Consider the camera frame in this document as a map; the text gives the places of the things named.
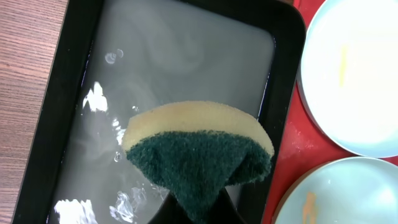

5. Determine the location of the black water tray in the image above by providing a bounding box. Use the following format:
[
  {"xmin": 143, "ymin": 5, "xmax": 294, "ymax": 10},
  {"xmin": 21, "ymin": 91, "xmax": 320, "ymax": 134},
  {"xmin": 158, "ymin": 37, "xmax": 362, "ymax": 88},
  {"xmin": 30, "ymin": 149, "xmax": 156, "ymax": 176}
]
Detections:
[{"xmin": 12, "ymin": 1, "xmax": 305, "ymax": 223}]

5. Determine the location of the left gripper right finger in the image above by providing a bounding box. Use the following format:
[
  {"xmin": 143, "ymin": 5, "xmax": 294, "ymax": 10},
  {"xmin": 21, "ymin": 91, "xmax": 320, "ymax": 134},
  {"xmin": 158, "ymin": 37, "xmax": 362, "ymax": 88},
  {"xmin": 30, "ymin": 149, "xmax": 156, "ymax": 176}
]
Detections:
[{"xmin": 211, "ymin": 189, "xmax": 246, "ymax": 224}]

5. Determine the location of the light blue plate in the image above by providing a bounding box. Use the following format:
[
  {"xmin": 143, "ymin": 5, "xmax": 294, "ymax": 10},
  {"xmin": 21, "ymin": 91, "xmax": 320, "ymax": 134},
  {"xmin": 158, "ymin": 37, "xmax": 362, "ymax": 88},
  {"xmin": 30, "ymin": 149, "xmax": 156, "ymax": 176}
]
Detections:
[
  {"xmin": 298, "ymin": 0, "xmax": 397, "ymax": 158},
  {"xmin": 272, "ymin": 157, "xmax": 397, "ymax": 224}
]

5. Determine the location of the red plastic tray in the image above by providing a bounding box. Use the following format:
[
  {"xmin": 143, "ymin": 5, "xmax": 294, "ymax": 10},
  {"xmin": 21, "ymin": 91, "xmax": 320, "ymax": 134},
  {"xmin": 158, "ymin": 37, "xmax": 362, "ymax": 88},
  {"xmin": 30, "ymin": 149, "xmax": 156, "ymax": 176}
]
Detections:
[{"xmin": 263, "ymin": 0, "xmax": 397, "ymax": 223}]

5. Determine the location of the green yellow sponge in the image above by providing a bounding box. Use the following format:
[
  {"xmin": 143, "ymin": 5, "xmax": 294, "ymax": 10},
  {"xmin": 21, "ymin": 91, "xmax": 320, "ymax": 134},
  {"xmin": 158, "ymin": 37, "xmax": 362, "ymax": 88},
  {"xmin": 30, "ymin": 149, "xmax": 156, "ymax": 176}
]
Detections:
[{"xmin": 122, "ymin": 101, "xmax": 274, "ymax": 223}]

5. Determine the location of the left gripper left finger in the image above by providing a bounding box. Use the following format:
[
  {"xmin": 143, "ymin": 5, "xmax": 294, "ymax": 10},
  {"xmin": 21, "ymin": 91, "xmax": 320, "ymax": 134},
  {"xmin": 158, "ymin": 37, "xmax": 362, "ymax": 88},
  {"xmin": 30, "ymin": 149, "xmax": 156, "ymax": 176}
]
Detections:
[{"xmin": 148, "ymin": 194, "xmax": 183, "ymax": 224}]

